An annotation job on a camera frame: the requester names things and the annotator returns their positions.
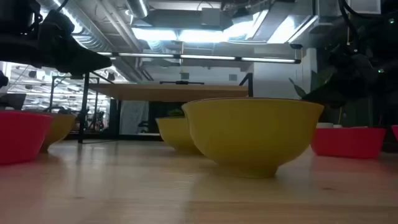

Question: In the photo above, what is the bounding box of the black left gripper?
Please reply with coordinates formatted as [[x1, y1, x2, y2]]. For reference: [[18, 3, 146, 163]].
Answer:
[[0, 9, 113, 75]]

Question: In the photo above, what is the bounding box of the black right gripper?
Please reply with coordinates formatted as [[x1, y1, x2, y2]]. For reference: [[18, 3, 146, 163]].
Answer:
[[303, 51, 382, 109]]

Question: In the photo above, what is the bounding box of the yellow pear-patterned ceramic bowl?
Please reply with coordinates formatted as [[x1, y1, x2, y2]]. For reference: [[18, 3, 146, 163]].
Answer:
[[181, 97, 325, 179], [155, 116, 205, 156], [39, 113, 77, 153]]

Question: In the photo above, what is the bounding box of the black computer monitor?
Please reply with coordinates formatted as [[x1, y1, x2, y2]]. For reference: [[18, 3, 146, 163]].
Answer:
[[0, 93, 27, 110]]

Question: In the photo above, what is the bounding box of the white hanging cloth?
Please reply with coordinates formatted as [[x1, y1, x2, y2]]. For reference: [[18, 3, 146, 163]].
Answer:
[[119, 101, 150, 135]]

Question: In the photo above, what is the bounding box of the wooden shelf table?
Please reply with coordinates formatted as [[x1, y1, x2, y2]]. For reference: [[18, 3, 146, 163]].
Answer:
[[77, 72, 254, 144]]

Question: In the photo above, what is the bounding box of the long LED light bar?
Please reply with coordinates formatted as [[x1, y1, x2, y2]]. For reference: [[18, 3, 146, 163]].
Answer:
[[96, 51, 302, 65]]

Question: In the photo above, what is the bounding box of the silver ventilation duct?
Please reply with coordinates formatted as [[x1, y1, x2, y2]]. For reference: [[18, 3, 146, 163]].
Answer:
[[37, 0, 144, 54]]

